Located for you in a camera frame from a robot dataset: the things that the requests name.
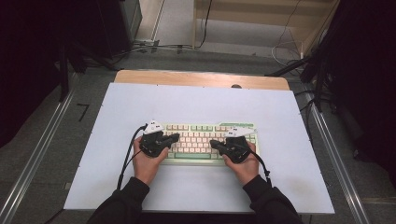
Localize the bundle of floor cables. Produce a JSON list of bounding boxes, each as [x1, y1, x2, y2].
[[110, 38, 195, 64]]

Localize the green and pink keyboard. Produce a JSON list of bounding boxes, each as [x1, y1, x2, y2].
[[160, 121, 262, 167]]

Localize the light wooden shelf unit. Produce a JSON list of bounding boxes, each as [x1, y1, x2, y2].
[[191, 0, 341, 58]]

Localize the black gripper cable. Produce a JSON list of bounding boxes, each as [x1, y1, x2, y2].
[[116, 123, 149, 191], [236, 142, 273, 189]]

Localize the person's dark clothing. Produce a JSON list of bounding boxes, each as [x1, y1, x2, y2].
[[138, 212, 260, 224]]

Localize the black hanging cable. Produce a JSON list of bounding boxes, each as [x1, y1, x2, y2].
[[197, 0, 215, 49]]

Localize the black cabinet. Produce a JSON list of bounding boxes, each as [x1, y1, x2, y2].
[[95, 0, 144, 60]]

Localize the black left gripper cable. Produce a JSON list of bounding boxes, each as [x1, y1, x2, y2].
[[116, 123, 149, 191]]

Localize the white board table cover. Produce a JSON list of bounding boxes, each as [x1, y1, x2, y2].
[[63, 81, 336, 216]]

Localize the metal floor rail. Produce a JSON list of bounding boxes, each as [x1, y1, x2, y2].
[[0, 89, 77, 224], [304, 92, 372, 224]]

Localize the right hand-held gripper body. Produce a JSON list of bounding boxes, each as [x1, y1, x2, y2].
[[221, 125, 256, 165]]

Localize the dark curtain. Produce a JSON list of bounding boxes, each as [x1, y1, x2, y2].
[[0, 0, 106, 148], [323, 0, 396, 188]]

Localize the wooden table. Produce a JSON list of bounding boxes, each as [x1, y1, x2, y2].
[[113, 69, 291, 91]]

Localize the black metal stand with cables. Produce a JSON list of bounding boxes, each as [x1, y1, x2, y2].
[[264, 52, 335, 114]]

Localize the person's left hand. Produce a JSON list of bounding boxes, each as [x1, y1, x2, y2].
[[132, 135, 171, 187]]

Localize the person's right hand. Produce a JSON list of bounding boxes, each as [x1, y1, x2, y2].
[[220, 141, 261, 187]]

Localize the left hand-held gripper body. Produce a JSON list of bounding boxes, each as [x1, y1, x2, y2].
[[138, 119, 172, 159]]

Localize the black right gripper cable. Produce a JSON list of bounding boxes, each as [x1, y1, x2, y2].
[[236, 142, 273, 189]]

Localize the white cable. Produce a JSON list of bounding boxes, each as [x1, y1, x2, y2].
[[270, 0, 304, 68]]

